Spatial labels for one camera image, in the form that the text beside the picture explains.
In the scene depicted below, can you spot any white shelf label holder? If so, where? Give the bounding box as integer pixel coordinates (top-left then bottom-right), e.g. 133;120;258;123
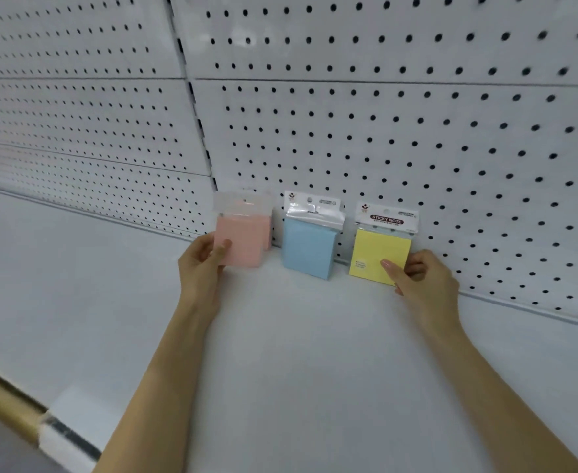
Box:
37;384;103;473

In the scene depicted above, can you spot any pink sticky note packet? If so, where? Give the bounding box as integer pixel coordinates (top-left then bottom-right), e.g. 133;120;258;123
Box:
213;191;274;268

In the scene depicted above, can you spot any white slotted shelf upright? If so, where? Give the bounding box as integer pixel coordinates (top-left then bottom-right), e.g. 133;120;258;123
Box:
164;0;222;193

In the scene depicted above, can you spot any person's left forearm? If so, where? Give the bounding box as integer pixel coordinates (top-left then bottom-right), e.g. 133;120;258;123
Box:
93;303;224;473

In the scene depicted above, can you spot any person's right hand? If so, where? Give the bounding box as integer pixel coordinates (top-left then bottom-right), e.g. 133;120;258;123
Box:
381;249;463;341

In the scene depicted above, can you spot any blue sticky note packet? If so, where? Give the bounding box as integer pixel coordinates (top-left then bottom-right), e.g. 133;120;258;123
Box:
281;190;344;282

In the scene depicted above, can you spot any white pegboard panel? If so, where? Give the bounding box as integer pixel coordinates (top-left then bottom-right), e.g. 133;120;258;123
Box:
0;0;187;80
0;139;219;238
0;78;214;177
170;0;578;87
189;79;578;331

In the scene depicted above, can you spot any person's right forearm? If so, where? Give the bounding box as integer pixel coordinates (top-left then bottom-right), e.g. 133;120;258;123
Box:
427;319;578;473

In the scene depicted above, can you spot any yellow sticky note packet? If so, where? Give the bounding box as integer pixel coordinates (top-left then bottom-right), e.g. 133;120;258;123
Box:
348;200;421;287

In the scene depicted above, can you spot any gold shelf edge rail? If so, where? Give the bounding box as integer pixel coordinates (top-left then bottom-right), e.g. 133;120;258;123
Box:
0;358;49;440

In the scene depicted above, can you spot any person's left hand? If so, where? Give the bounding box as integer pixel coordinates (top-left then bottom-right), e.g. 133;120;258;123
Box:
178;234;233;315

